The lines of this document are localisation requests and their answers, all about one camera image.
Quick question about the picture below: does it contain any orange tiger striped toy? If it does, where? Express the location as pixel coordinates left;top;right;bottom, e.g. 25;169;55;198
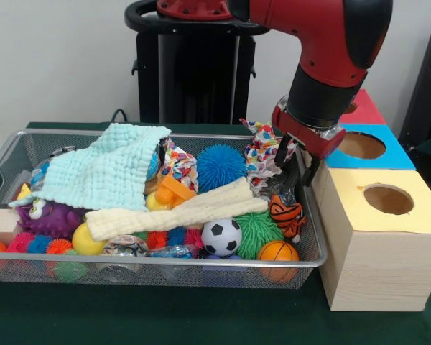
267;194;308;242

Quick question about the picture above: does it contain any mint green waffle cloth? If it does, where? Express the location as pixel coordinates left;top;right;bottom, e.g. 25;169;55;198
40;123;172;211

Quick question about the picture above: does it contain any yellow ball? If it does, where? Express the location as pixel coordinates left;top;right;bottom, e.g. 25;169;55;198
72;223;107;257

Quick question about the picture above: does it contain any green spiky ball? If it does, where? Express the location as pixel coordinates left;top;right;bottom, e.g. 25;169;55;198
233;211;284;260

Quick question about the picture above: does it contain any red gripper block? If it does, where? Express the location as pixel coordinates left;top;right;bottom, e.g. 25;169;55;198
271;96;346;188

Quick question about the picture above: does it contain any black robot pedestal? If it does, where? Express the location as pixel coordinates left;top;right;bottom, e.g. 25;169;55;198
124;0;274;124

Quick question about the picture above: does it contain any cream yellow cloth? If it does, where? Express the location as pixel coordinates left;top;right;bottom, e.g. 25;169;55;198
85;178;271;242

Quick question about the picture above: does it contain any orange basketball toy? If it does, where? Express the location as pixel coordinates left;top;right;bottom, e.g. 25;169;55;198
256;239;300;282

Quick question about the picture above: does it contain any black and white soccer ball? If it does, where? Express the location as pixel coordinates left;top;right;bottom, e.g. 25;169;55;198
201;218;243;257

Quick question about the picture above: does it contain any clear mesh bin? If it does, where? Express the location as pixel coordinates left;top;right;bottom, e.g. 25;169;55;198
0;129;328;290

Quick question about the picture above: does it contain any black upright panel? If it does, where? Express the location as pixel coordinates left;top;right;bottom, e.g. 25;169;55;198
399;24;431;170

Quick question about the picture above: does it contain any purple plush toy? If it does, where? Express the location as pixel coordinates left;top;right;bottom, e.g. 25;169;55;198
14;198;85;238

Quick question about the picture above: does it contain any colourful polka dot cloth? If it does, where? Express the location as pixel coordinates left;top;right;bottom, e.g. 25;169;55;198
241;119;297;195

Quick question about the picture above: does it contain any dark green table cloth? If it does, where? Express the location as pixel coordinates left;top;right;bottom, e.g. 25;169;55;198
0;121;431;345

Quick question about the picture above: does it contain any wooden box with three holes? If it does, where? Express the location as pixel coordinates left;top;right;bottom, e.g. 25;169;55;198
307;88;431;312

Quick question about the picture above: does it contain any blue spiky ball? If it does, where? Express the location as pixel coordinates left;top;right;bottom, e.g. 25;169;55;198
196;143;249;195

